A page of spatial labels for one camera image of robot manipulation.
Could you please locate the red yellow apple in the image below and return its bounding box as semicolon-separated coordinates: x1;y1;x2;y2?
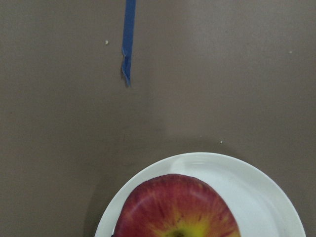
113;174;241;237

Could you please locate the white plate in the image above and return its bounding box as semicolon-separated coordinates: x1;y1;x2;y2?
95;152;306;237

